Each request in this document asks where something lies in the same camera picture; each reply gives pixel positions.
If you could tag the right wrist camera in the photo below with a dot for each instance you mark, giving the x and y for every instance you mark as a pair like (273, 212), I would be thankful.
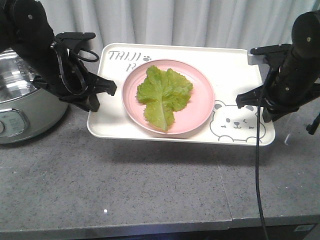
(271, 54)

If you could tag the white bear-print serving tray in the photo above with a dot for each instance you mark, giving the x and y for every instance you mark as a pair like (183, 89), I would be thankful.
(226, 69)

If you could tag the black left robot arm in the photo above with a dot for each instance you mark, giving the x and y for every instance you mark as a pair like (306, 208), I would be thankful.
(60, 70)

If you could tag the pink round plate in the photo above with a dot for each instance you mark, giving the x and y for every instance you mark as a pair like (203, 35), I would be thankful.
(199, 106)

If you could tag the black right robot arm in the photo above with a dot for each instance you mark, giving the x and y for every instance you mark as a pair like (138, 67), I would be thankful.
(294, 84)

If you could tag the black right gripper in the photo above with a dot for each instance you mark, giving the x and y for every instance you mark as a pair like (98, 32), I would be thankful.
(274, 110)

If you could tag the white pleated curtain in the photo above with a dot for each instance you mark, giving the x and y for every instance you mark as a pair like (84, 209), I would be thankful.
(238, 24)

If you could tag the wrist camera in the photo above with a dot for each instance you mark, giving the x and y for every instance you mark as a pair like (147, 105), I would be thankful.
(271, 54)
(77, 41)

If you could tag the pale green electric cooking pot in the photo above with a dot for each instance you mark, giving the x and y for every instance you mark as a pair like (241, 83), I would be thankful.
(25, 111)

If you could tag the green lettuce leaf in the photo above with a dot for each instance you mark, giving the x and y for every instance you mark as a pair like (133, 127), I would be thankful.
(163, 92)

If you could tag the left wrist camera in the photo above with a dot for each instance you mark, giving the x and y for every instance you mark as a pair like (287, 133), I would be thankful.
(77, 41)

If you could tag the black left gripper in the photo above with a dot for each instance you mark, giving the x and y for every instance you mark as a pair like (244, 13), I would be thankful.
(85, 98)

